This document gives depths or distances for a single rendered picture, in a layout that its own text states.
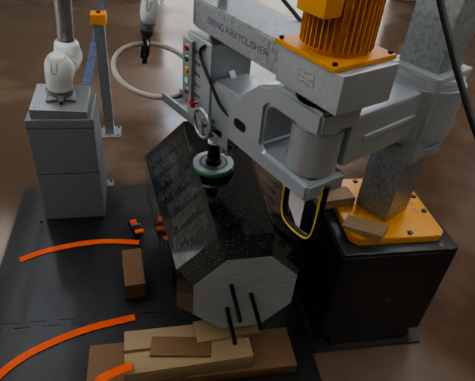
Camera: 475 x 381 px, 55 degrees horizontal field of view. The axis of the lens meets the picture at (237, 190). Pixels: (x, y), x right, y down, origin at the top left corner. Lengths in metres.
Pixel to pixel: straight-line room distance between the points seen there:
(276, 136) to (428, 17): 0.74
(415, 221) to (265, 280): 0.83
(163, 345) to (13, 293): 1.04
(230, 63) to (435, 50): 0.83
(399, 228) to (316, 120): 1.02
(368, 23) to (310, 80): 0.23
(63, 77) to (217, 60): 1.28
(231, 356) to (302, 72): 1.49
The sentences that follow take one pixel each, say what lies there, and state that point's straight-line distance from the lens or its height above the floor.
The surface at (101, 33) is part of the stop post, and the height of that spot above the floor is 0.93.
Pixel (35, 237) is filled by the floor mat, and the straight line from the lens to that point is 3.39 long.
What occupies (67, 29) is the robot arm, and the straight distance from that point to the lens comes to 3.15.
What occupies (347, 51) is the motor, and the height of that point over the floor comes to 1.76.
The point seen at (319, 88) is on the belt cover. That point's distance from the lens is 1.48.
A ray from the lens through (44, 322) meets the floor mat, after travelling 2.89.
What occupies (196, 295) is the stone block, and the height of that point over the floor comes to 0.57.
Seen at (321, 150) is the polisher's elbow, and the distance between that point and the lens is 1.65.
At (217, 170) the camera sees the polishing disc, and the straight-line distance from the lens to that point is 2.35.
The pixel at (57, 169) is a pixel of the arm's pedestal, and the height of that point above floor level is 0.43.
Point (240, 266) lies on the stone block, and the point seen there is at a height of 0.74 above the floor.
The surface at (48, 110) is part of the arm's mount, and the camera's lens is 3.03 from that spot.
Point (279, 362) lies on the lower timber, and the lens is 2.58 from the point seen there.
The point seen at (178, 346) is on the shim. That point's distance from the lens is 2.46.
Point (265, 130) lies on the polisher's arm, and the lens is 1.82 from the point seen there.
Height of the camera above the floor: 2.24
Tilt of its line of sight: 37 degrees down
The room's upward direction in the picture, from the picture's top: 6 degrees clockwise
